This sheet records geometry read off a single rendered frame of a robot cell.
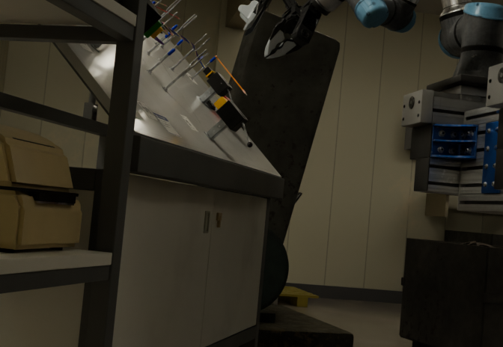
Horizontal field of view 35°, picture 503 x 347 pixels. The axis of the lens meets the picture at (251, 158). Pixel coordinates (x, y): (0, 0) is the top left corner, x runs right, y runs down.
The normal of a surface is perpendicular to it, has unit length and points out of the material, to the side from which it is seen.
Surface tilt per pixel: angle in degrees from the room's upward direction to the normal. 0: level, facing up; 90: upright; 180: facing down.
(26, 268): 90
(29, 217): 90
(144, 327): 90
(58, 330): 90
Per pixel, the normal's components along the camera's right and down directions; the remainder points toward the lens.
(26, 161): 0.96, -0.24
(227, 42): 0.19, -0.05
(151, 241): 0.96, 0.07
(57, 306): -0.26, -0.09
